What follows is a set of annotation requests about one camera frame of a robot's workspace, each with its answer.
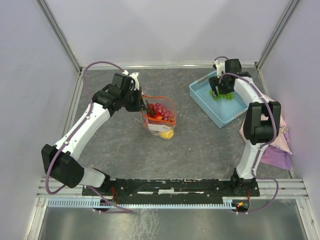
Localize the light blue plastic basket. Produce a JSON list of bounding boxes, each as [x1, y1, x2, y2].
[[189, 71, 248, 128]]

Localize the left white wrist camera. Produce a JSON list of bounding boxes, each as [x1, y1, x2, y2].
[[122, 70, 140, 91]]

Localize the light blue cable duct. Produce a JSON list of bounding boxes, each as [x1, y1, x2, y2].
[[46, 196, 245, 209]]

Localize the clear orange zip top bag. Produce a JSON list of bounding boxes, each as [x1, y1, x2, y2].
[[141, 94, 177, 140]]

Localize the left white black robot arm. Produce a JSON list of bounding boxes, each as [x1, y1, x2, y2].
[[41, 72, 145, 195]]

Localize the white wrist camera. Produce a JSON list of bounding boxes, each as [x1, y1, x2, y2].
[[122, 70, 140, 91], [213, 59, 226, 78]]

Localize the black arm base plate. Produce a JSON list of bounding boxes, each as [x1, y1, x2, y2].
[[95, 177, 260, 205]]

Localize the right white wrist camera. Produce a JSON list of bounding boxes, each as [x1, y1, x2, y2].
[[213, 59, 226, 78]]

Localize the red strawberry bunch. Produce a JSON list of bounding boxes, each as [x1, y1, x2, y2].
[[146, 102, 167, 120]]

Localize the yellow mango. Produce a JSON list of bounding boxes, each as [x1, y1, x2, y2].
[[159, 129, 175, 140]]

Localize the green grape bunch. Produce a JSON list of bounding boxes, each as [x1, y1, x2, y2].
[[208, 90, 234, 101]]

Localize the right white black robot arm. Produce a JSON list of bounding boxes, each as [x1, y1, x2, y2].
[[209, 56, 281, 196]]

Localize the purple grape bunch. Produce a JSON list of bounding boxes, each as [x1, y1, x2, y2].
[[152, 103, 175, 123]]

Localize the pink cloth bag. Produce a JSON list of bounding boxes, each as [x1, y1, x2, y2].
[[239, 109, 293, 171]]

